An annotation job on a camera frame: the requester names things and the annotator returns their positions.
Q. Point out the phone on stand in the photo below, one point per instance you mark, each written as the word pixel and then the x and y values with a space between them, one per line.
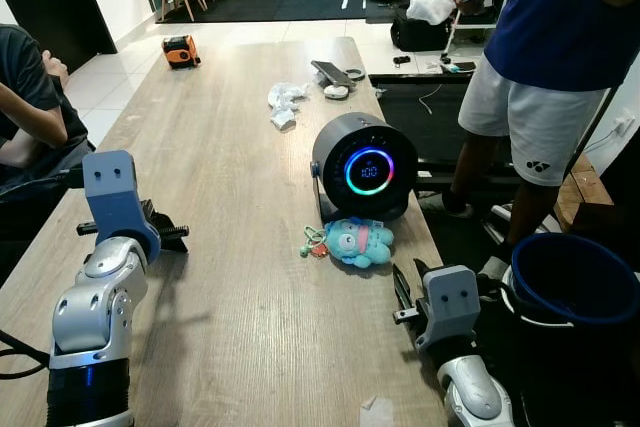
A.
pixel 330 73

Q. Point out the round black fan with display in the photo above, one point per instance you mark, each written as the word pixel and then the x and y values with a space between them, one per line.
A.
pixel 345 147

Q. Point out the wooden bench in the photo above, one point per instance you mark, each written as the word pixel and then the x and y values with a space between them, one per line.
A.
pixel 585 197

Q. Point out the crumpled white tissue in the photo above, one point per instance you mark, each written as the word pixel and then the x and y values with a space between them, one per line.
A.
pixel 287 102

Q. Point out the small white round object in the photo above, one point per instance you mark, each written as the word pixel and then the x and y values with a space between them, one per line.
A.
pixel 336 92

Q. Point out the clear tape piece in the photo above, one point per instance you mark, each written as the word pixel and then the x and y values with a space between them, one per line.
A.
pixel 378 413

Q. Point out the black bag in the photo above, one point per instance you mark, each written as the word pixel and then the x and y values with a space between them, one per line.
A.
pixel 415 37

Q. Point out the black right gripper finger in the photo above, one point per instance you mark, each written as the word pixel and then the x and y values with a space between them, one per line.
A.
pixel 404 289

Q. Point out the black treadmill deck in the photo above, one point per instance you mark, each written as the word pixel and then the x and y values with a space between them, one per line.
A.
pixel 420 137

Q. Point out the dark blue round bin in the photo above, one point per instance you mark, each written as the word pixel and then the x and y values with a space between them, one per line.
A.
pixel 575 277

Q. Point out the orange and black device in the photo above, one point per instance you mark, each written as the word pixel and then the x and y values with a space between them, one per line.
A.
pixel 181 52

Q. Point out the standing person in blue shirt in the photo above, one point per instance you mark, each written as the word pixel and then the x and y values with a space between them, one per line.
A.
pixel 560 17

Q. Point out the white cloth bundle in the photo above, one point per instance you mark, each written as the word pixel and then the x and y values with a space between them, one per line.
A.
pixel 432 7

